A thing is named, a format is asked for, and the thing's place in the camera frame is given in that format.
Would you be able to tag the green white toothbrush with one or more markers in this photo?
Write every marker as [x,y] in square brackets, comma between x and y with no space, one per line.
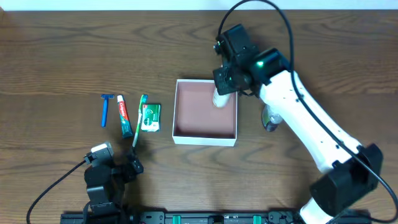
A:
[143,100]

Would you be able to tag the red green toothpaste tube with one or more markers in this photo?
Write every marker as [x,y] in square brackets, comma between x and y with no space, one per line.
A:
[124,118]

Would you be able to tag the white box pink interior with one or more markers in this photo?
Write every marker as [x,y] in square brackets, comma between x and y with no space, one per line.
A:
[197,121]

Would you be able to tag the clear pump spray bottle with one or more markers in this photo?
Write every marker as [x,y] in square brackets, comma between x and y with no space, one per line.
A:
[270,119]

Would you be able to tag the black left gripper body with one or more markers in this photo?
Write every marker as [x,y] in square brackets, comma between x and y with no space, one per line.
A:
[129,168]

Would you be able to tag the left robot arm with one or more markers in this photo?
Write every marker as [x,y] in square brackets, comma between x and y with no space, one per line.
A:
[105,180]

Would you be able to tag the blue disposable razor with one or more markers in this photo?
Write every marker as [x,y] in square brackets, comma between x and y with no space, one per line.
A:
[106,98]

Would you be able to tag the green soap packet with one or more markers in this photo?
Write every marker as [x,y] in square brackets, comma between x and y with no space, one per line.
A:
[151,117]

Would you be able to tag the white leaf-print tube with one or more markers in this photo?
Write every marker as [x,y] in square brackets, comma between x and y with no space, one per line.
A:
[218,100]

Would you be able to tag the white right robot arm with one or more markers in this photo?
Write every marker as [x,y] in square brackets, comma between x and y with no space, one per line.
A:
[348,169]

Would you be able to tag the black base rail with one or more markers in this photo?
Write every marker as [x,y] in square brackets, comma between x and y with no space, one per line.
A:
[273,217]

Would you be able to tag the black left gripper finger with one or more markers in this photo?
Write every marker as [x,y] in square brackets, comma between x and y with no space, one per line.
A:
[137,166]
[131,155]

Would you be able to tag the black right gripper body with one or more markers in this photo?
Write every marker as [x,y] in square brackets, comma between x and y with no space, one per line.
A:
[222,81]

